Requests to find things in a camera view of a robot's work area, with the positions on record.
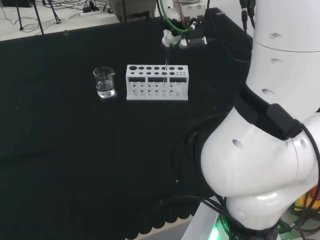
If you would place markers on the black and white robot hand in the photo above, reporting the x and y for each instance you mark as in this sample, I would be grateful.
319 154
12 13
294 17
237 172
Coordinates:
196 30

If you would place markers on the clear glass rod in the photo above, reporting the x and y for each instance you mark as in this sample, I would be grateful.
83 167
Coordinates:
166 72

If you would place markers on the white test tube rack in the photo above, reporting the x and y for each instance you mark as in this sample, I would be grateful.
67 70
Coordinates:
156 79

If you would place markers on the grey equipment box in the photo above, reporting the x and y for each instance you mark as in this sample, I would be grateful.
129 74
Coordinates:
132 8

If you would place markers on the clear glass beaker with water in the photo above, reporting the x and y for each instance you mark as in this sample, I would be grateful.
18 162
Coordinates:
105 86

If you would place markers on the black power adapter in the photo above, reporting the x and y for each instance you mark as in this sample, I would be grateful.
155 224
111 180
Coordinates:
90 8

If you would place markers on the white power strip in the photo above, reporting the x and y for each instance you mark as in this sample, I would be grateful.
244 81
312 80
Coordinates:
88 13

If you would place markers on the black tripod leg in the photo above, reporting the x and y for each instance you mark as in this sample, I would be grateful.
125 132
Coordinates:
19 15
38 17
54 12

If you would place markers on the black bench cloth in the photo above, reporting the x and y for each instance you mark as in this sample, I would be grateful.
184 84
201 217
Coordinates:
75 150

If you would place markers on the yellow stop button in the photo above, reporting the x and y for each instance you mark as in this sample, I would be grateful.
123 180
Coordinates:
308 200

